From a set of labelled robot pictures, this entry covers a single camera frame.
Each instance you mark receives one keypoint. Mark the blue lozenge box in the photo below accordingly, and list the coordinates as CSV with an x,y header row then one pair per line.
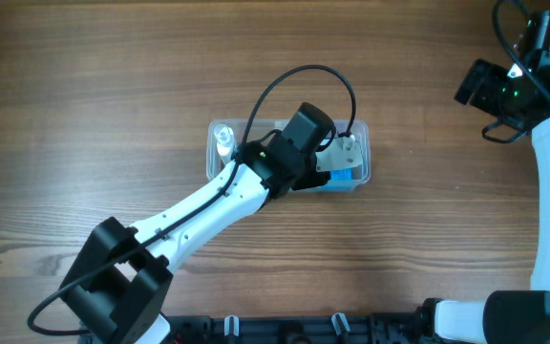
x,y
341,180

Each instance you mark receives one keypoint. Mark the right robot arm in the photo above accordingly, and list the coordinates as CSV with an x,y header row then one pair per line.
x,y
510,316

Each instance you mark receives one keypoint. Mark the white spray bottle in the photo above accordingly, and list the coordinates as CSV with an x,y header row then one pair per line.
x,y
225,142

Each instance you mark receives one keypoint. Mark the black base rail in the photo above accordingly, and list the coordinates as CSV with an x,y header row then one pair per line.
x,y
378,328

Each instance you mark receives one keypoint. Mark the clear plastic container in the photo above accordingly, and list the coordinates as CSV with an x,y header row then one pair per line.
x,y
214,164

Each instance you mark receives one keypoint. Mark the white green medicine box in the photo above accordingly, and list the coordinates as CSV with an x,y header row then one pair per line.
x,y
342,153

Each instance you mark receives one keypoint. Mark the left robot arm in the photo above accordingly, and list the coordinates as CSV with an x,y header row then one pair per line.
x,y
119,279

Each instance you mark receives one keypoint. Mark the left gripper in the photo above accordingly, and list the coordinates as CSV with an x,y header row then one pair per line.
x,y
310,180

